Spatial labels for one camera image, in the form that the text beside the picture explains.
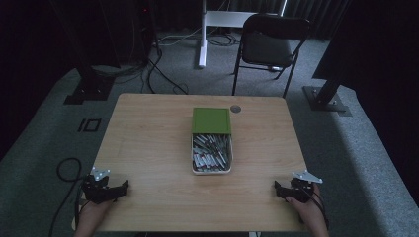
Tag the green sliding box lid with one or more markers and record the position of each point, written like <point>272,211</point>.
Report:
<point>211,120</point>

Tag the black folding chair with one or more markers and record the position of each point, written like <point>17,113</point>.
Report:
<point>268,46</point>

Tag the pile of pens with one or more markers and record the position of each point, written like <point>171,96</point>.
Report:
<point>210,153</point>

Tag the white desk frame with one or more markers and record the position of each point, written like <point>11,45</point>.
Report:
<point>203,42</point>

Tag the person's left hand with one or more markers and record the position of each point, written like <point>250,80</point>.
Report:
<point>94,214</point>

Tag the person's right hand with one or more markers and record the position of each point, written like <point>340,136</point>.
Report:
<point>306,210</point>

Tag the black metal stand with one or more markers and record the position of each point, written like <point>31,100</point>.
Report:
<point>89,85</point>
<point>326,95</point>

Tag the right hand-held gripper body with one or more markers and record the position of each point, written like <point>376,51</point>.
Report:
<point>303,187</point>

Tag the grey round table grommet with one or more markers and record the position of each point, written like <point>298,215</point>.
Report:
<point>235,109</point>

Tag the white storage box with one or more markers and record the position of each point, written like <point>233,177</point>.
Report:
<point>212,171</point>

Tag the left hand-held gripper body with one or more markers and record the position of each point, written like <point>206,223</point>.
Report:
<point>95,189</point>

